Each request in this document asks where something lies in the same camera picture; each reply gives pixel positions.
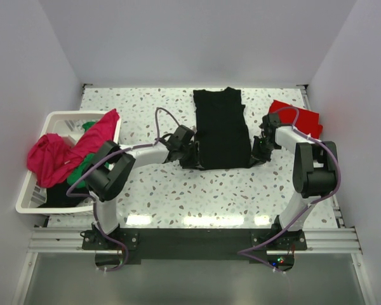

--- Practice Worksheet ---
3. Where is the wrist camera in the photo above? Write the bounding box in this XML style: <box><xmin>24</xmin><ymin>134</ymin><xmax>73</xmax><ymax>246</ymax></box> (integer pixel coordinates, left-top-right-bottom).
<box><xmin>168</xmin><ymin>125</ymin><xmax>194</xmax><ymax>149</ymax></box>
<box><xmin>260</xmin><ymin>113</ymin><xmax>281</xmax><ymax>137</ymax></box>

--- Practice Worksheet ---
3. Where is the green t-shirt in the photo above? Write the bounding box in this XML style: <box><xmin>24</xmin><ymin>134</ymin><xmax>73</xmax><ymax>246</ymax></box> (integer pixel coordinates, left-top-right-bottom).
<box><xmin>67</xmin><ymin>121</ymin><xmax>114</xmax><ymax>186</ymax></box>

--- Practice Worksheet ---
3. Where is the aluminium frame rail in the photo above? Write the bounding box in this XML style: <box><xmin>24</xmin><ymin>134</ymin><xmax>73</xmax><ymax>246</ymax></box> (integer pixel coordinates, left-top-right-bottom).
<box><xmin>11</xmin><ymin>227</ymin><xmax>96</xmax><ymax>305</ymax></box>

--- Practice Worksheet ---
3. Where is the black t-shirt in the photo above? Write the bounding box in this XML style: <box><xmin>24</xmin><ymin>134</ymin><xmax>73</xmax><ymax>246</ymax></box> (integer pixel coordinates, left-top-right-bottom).
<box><xmin>193</xmin><ymin>87</ymin><xmax>251</xmax><ymax>170</ymax></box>

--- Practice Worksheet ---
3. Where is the black garment in basket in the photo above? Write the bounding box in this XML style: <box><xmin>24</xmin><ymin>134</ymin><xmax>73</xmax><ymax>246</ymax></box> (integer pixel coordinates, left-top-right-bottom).
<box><xmin>39</xmin><ymin>181</ymin><xmax>89</xmax><ymax>208</ymax></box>

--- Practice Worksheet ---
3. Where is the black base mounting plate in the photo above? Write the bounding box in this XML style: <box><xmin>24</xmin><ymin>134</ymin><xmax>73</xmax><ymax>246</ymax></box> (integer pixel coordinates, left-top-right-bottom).
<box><xmin>80</xmin><ymin>227</ymin><xmax>308</xmax><ymax>270</ymax></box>

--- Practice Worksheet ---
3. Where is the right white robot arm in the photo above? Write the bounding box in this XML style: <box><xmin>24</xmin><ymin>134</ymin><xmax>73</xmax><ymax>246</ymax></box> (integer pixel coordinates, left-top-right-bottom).
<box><xmin>249</xmin><ymin>126</ymin><xmax>342</xmax><ymax>251</ymax></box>

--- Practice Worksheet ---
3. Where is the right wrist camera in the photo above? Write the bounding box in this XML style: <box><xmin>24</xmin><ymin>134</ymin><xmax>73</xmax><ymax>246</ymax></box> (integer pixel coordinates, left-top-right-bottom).
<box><xmin>260</xmin><ymin>113</ymin><xmax>281</xmax><ymax>137</ymax></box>

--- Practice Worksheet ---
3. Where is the folded red t-shirt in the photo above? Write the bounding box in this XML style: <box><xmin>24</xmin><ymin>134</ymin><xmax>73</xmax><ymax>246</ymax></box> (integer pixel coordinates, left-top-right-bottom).
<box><xmin>269</xmin><ymin>100</ymin><xmax>323</xmax><ymax>139</ymax></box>

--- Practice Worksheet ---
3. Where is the magenta t-shirt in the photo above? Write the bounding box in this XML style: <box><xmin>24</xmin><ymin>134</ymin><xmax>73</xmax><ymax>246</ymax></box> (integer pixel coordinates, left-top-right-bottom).
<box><xmin>27</xmin><ymin>109</ymin><xmax>119</xmax><ymax>188</ymax></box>

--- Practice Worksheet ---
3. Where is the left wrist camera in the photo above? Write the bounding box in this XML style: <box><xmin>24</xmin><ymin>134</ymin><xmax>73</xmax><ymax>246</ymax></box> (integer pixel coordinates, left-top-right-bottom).
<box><xmin>168</xmin><ymin>125</ymin><xmax>194</xmax><ymax>149</ymax></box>

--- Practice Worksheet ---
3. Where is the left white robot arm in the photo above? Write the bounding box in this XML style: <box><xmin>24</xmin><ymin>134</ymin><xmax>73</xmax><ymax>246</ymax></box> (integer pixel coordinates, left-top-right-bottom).
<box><xmin>82</xmin><ymin>139</ymin><xmax>197</xmax><ymax>250</ymax></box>

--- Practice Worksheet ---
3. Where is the white plastic laundry basket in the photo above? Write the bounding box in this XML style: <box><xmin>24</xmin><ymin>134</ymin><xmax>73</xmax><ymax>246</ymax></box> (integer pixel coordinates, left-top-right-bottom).
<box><xmin>16</xmin><ymin>111</ymin><xmax>121</xmax><ymax>215</ymax></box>

